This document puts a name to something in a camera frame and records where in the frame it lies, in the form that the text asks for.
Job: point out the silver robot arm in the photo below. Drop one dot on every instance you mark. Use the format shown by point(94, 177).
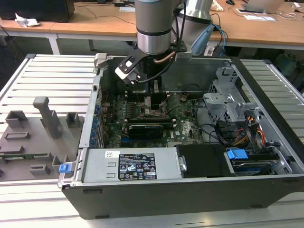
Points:
point(152, 23)

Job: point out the CPU socket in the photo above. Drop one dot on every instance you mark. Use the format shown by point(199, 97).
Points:
point(152, 114)

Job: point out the black RAM slot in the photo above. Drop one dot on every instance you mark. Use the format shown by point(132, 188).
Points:
point(142, 125)
point(142, 119)
point(142, 122)

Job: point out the white power adapter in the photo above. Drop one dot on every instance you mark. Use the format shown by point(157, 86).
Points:
point(209, 50)

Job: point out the green motherboard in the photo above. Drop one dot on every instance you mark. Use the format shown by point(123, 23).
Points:
point(187, 118)

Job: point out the black graphics card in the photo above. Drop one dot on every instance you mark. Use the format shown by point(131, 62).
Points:
point(146, 131)

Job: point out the white paper sheet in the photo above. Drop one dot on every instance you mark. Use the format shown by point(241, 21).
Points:
point(127, 9)

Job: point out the perforated metal drive cage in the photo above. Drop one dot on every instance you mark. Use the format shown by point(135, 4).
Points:
point(218, 99)

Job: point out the wooden desk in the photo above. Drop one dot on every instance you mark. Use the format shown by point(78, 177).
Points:
point(23, 29)
point(249, 31)
point(95, 23)

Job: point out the patterned bag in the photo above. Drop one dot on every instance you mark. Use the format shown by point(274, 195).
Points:
point(217, 6)

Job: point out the white barcode sticker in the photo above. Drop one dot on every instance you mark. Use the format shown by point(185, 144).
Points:
point(111, 154)

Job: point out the black printed label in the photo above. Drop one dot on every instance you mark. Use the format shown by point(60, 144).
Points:
point(136, 166)

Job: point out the computer mouse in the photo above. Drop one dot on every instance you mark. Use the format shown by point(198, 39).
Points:
point(230, 2)

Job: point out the black plastic shroud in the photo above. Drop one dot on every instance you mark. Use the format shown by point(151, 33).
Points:
point(204, 159)

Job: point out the grey power supply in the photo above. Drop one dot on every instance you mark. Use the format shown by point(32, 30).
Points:
point(95, 166)

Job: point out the white paper sheets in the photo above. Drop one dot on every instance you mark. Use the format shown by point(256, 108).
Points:
point(261, 17)

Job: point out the blue disk carrier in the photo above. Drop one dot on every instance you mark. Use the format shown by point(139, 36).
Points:
point(236, 155)

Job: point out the silver laptop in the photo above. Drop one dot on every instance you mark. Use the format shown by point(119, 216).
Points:
point(261, 6)

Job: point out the black monitor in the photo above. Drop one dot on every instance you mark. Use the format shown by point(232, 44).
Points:
point(35, 9)

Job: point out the black grey PC case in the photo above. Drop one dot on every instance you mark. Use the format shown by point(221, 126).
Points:
point(166, 202)

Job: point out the blue plastic latch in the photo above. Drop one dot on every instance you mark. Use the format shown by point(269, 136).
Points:
point(64, 168)

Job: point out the crumpled white paper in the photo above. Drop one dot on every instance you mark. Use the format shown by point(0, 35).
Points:
point(26, 21)

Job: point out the hard disk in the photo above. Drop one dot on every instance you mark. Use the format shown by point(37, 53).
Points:
point(251, 169)

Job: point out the grey parts rack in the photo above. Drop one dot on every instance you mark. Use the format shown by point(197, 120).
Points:
point(35, 147)

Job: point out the green RAM stick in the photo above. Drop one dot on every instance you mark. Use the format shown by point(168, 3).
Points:
point(28, 155)

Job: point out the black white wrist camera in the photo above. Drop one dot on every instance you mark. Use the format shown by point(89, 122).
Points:
point(126, 69)

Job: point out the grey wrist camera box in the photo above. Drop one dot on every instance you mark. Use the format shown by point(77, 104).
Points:
point(183, 55)

